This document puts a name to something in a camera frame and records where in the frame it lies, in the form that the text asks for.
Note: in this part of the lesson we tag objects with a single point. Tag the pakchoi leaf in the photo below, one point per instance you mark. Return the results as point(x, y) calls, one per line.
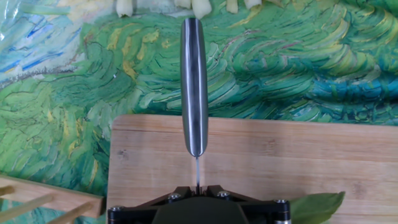
point(232, 5)
point(201, 7)

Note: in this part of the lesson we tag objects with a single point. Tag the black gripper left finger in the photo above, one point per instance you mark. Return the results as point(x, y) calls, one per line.
point(133, 214)

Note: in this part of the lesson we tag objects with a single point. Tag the bamboo cutting board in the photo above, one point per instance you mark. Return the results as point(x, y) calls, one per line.
point(280, 155)

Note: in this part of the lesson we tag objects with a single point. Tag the clear plastic bag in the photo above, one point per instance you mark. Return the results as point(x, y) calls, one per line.
point(9, 18)

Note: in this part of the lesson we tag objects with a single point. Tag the wooden peg rack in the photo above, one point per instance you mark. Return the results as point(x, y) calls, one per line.
point(62, 199)

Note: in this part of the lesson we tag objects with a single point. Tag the steel cleaver knife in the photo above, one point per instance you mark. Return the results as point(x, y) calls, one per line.
point(194, 93)

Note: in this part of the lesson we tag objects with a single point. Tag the painted landscape tablecloth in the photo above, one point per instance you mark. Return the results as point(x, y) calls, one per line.
point(280, 62)

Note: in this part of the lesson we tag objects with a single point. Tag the green pakchoi stalk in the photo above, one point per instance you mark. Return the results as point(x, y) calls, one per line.
point(314, 208)

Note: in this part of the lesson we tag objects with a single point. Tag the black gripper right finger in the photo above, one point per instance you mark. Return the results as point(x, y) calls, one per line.
point(267, 214)

